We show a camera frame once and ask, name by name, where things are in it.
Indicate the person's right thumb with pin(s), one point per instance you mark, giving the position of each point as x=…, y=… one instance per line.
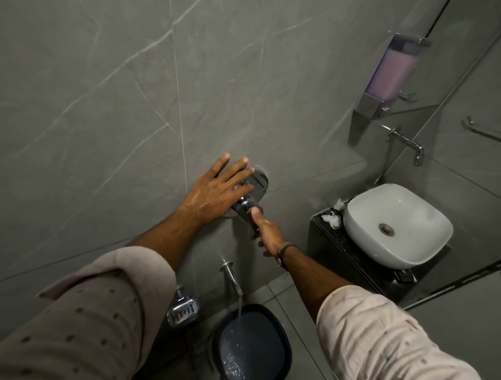
x=257, y=217

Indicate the chrome wall soap dish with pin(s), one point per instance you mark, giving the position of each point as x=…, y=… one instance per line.
x=183, y=309

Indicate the person's right forearm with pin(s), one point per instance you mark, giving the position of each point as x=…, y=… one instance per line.
x=313, y=280

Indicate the chrome wall spout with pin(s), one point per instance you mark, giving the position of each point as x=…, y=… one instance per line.
x=231, y=278

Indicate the dark blue bucket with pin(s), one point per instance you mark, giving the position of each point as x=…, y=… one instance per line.
x=254, y=344

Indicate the person's left forearm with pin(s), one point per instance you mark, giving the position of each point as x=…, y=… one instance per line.
x=168, y=237

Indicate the person's right hand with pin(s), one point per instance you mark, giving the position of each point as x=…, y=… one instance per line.
x=271, y=235

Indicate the small silver object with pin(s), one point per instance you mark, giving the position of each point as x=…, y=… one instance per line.
x=406, y=276

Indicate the chrome towel rail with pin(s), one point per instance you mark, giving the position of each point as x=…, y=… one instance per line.
x=483, y=131

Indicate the person's left hand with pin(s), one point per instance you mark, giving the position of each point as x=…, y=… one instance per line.
x=205, y=197

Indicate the black stone basin counter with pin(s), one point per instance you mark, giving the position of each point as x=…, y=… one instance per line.
x=332, y=246

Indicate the chrome basin tap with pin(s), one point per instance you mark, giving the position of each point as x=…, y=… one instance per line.
x=407, y=143

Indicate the black linear floor drain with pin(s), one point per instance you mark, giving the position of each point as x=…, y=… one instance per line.
x=454, y=284

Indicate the chrome basin drain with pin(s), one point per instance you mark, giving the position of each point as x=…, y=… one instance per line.
x=386, y=229

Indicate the white ceramic wash basin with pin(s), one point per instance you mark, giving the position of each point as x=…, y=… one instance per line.
x=403, y=231

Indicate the chrome wall hook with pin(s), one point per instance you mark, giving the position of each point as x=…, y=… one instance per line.
x=408, y=96

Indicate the wall soap dispenser pink liquid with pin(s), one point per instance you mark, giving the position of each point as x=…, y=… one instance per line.
x=391, y=74

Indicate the beige dotted shirt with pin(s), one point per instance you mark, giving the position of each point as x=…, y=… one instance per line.
x=78, y=321

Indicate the person's left middle finger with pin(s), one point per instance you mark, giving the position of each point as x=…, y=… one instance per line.
x=242, y=177

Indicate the crumpled white tissue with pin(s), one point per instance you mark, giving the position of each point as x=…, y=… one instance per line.
x=339, y=204
x=332, y=220

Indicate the person's left little finger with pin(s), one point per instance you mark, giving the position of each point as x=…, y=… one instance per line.
x=218, y=165

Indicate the black thread wristband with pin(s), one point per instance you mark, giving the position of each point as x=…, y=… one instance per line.
x=285, y=253

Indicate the chrome wall mixer valve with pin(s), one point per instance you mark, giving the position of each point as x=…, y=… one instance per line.
x=258, y=184

